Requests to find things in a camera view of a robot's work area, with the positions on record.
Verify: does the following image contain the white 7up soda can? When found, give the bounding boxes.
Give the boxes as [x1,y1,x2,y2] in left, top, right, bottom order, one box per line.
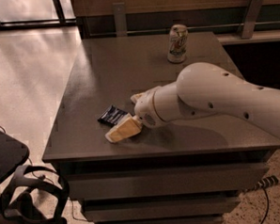
[167,24,188,63]

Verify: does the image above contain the grey metal bracket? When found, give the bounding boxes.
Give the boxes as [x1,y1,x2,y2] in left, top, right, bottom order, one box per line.
[113,3,128,37]
[240,0,264,40]

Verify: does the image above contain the black VR headset strap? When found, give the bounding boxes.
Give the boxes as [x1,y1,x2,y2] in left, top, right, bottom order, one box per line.
[0,162,72,224]

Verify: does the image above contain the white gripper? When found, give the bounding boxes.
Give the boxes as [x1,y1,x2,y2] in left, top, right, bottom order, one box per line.
[105,87,163,143]

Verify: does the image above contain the black floor cable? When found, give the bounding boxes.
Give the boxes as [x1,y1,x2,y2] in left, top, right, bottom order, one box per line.
[257,186,272,224]

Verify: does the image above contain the grey right metal bracket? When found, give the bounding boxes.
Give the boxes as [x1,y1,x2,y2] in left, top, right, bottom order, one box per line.
[240,0,264,40]

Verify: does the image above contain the thin grey cable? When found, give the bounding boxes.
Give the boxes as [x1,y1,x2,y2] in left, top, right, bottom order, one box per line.
[0,117,87,224]

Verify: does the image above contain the grey left metal bracket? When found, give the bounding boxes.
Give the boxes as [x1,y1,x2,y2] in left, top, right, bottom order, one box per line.
[113,3,128,37]

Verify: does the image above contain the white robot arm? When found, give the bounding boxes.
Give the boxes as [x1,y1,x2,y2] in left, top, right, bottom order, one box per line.
[105,62,280,143]

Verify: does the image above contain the blue rxbar blueberry wrapper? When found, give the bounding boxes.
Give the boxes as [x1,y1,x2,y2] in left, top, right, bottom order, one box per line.
[97,105,127,127]

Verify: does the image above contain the striped black white handle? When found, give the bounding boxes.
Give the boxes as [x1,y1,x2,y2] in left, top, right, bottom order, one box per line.
[246,175,280,192]

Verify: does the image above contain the black side table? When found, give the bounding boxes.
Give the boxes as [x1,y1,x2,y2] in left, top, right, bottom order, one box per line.
[0,131,29,184]

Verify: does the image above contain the grey drawer cabinet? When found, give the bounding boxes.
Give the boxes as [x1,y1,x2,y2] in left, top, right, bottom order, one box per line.
[43,35,280,224]

